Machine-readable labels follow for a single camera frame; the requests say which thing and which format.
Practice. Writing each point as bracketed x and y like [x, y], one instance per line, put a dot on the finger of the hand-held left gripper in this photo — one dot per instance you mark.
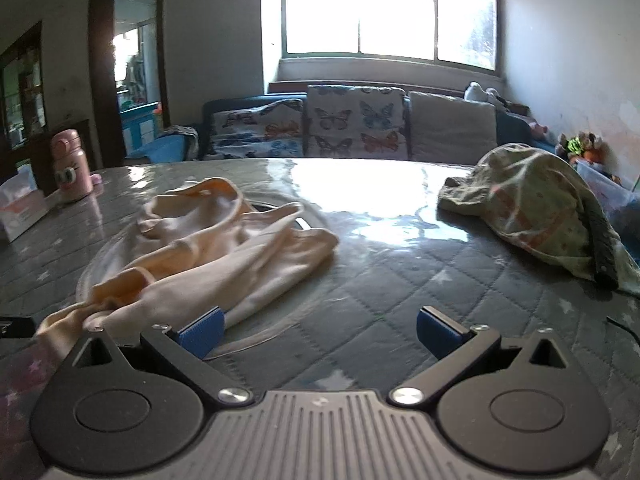
[17, 327]

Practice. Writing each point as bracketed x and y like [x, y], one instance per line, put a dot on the pink plush toy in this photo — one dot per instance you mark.
[539, 131]

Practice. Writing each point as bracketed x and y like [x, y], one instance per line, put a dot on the dark wooden door frame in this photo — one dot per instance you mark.
[100, 60]

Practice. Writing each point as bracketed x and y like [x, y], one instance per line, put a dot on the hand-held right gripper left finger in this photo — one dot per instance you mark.
[200, 332]

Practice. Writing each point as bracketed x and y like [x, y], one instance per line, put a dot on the plain grey cushion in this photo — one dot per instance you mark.
[450, 125]

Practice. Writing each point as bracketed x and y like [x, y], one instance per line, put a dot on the blue chair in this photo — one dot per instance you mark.
[150, 150]

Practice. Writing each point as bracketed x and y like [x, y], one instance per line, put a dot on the pink cartoon water bottle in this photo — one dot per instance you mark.
[70, 170]

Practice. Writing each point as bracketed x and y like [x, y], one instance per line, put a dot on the wide butterfly print cushion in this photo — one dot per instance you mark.
[250, 125]

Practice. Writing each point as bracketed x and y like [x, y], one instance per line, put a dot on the square butterfly print cushion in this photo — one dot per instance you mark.
[350, 120]

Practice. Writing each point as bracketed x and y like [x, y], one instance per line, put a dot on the small pink object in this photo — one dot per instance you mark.
[96, 182]

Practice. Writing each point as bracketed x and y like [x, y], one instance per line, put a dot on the clear blue plastic bin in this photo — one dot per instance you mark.
[607, 185]

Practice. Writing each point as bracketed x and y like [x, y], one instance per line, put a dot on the teal cabinet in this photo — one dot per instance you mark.
[140, 125]

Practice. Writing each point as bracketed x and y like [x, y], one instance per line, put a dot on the cream long-sleeve shirt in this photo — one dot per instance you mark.
[250, 260]

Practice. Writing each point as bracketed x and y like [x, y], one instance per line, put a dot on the grey cloth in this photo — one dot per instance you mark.
[180, 132]

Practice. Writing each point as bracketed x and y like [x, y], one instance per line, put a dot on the pile of small plush toys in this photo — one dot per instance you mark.
[580, 145]

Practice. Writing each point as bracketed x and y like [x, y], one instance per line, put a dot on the round inset induction cooktop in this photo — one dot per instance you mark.
[270, 206]

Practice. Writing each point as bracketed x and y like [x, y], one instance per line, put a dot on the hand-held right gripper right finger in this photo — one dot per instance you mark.
[440, 335]

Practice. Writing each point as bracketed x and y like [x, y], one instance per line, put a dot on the dark blue sofa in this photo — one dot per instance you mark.
[512, 127]

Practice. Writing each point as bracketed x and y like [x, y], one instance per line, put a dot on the white plush toy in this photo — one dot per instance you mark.
[477, 92]

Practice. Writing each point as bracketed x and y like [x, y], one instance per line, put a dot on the dark glass-front cabinet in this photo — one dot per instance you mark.
[30, 110]

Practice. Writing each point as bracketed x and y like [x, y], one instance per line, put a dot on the large window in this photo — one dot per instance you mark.
[350, 10]

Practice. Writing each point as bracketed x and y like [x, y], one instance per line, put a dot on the white tissue box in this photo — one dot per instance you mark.
[20, 210]

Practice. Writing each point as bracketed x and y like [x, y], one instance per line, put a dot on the green patterned garment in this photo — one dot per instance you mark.
[530, 200]

